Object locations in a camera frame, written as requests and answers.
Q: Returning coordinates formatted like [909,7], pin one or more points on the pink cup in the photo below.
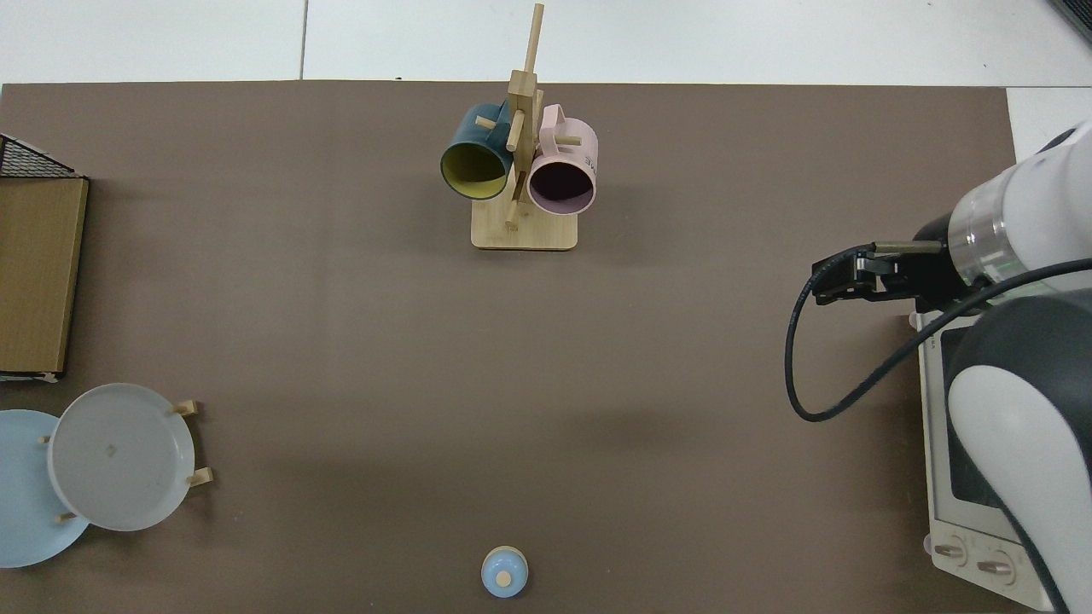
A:
[572,141]

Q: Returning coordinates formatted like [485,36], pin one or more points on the wooden plate rack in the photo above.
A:
[200,477]

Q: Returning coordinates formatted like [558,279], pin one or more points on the pale toaster oven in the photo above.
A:
[943,512]

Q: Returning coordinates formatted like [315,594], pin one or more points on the brown table cloth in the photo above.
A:
[358,358]

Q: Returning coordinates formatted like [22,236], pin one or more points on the light blue plate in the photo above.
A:
[21,503]

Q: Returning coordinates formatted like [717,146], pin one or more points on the dark grey panel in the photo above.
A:
[1077,15]

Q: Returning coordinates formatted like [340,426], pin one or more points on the small blue round bell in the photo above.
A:
[504,573]

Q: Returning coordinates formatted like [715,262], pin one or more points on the wooden cup stand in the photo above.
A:
[525,232]

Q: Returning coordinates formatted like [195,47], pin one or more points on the dark teal cup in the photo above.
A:
[473,136]

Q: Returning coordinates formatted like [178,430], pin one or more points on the grey plate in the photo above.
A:
[119,460]

